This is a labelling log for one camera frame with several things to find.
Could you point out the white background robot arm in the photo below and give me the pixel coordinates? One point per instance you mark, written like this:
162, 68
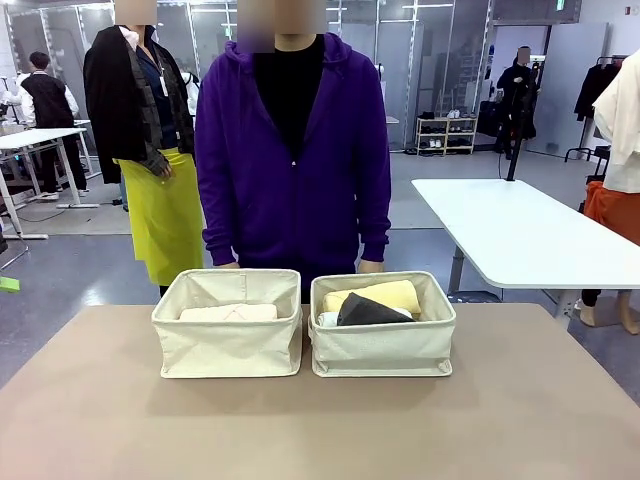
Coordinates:
190, 87

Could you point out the wooden shoe rack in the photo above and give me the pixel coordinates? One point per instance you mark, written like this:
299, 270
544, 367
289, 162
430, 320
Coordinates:
446, 135

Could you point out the cream fabric basket plain lining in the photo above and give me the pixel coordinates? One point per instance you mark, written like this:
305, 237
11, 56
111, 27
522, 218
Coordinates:
225, 345

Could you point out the mannequin in cream garment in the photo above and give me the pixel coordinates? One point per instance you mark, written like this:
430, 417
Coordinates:
622, 125

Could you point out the white towel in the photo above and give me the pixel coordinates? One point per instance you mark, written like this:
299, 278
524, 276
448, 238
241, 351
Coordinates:
327, 320

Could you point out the yellow towel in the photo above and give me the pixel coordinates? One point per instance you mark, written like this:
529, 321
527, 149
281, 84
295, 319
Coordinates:
390, 295

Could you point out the black camera pole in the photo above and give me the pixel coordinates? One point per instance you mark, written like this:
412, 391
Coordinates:
520, 140

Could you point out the person's right forearm purple sleeve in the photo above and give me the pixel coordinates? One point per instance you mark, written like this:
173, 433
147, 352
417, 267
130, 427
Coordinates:
220, 220

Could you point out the black bags stack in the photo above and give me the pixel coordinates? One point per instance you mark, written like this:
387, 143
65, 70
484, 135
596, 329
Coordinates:
490, 117

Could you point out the white background desk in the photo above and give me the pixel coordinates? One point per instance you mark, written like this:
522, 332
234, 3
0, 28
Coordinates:
35, 137

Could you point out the person's left hand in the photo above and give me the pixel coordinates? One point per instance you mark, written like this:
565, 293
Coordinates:
371, 266

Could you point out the person's right hand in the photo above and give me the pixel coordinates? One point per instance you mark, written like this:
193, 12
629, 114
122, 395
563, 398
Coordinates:
229, 265

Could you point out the cream fabric basket with tag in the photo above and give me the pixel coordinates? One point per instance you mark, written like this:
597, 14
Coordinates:
380, 350

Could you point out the person in black clothes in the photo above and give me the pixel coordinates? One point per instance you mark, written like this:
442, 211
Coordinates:
515, 100

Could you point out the person in purple hoodie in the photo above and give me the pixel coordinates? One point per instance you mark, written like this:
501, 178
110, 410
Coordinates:
290, 175

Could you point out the person's left forearm purple sleeve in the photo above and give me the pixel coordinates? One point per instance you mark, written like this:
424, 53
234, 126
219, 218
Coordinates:
375, 210

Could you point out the pink towel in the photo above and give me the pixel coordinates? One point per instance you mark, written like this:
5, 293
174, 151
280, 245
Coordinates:
227, 313

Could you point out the clothes rack with black jacket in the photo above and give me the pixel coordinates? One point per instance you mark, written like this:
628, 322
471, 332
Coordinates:
595, 90

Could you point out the orange cloth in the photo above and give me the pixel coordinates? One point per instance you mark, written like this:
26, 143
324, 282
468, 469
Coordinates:
612, 215

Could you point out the white side table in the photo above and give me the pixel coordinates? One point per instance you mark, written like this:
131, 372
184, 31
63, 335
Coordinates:
525, 230

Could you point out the mannequin in yellow apron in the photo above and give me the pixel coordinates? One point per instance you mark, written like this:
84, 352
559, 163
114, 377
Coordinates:
160, 210

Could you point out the grey towel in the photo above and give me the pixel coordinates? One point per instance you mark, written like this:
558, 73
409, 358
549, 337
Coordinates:
370, 311

